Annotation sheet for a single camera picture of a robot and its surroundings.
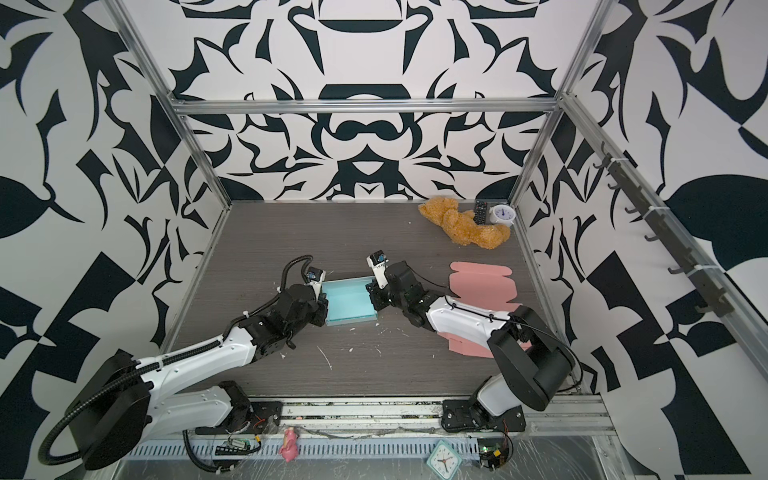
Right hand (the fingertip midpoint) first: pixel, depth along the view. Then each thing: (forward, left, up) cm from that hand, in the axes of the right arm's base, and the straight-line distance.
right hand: (369, 284), depth 86 cm
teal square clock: (-40, -17, -9) cm, 44 cm away
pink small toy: (-38, +17, -7) cm, 42 cm away
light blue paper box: (-1, +7, -9) cm, 11 cm away
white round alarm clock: (+35, -49, -10) cm, 61 cm away
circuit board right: (-38, -29, -12) cm, 50 cm away
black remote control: (+36, -41, -10) cm, 55 cm away
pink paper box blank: (+4, -36, -10) cm, 37 cm away
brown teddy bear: (+23, -30, -3) cm, 38 cm away
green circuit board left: (-36, +30, -10) cm, 48 cm away
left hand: (-2, +12, +1) cm, 12 cm away
